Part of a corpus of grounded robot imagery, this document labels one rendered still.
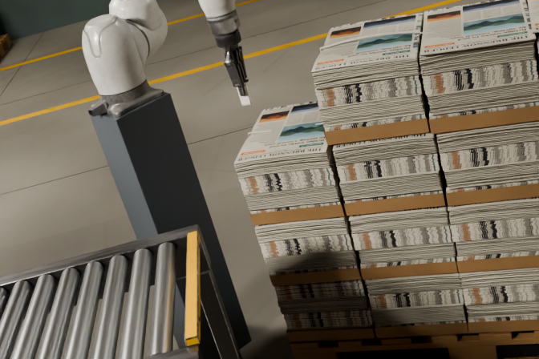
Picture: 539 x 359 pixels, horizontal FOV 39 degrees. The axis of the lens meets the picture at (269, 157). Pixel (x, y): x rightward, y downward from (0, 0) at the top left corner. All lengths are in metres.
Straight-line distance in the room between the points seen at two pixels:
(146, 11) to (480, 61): 1.07
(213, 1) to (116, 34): 0.33
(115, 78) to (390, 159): 0.85
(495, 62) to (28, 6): 7.40
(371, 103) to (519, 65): 0.39
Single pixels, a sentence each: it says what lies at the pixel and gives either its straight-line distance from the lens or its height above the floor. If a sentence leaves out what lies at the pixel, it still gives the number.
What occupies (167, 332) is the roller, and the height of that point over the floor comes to 0.79.
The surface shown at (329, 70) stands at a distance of 2.08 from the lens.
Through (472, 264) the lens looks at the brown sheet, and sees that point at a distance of 2.33.
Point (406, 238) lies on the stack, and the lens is 2.28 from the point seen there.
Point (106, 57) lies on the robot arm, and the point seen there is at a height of 1.18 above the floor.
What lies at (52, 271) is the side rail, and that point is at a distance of 2.09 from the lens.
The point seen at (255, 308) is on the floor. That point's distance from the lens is 3.05.
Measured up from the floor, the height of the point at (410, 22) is 1.06.
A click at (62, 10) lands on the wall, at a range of 8.95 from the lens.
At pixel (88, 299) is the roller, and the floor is 0.80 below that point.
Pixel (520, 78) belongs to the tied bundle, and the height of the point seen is 0.96.
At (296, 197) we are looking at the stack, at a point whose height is 0.69.
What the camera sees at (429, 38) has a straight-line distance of 2.12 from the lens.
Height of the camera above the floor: 1.76
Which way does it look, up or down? 25 degrees down
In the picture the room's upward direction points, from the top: 16 degrees counter-clockwise
